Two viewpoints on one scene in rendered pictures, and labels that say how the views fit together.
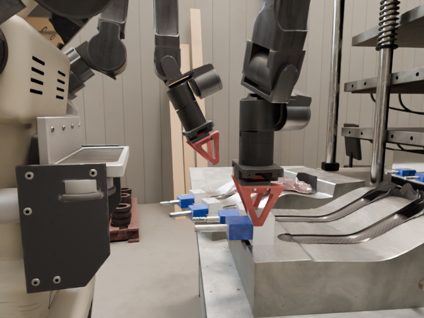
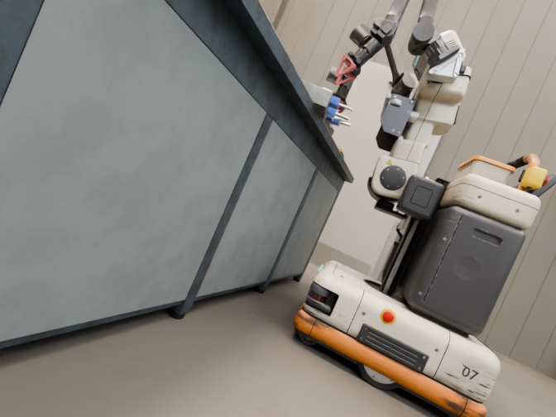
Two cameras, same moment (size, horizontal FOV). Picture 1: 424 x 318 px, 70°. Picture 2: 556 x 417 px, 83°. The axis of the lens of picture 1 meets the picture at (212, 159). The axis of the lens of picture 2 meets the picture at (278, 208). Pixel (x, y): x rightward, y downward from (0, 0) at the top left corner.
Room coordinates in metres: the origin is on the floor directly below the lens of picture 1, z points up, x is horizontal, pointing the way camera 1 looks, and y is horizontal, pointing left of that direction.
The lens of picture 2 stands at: (1.89, 0.57, 0.45)
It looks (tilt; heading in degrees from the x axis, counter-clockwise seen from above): 1 degrees down; 207
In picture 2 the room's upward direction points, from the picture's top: 24 degrees clockwise
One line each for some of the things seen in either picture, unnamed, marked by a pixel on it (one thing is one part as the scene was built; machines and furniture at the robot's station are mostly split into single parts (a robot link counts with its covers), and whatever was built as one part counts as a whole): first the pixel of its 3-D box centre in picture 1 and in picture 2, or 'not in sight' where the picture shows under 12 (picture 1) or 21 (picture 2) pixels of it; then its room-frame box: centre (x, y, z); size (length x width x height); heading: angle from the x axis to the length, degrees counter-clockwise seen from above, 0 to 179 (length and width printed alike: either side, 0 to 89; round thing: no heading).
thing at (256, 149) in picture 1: (255, 152); (341, 94); (0.50, -0.07, 1.04); 0.10 x 0.07 x 0.07; 6
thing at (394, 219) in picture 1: (354, 210); not in sight; (0.58, -0.28, 0.92); 0.35 x 0.16 x 0.09; 95
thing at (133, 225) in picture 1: (99, 206); not in sight; (2.98, 1.14, 0.20); 1.09 x 0.79 x 0.39; 13
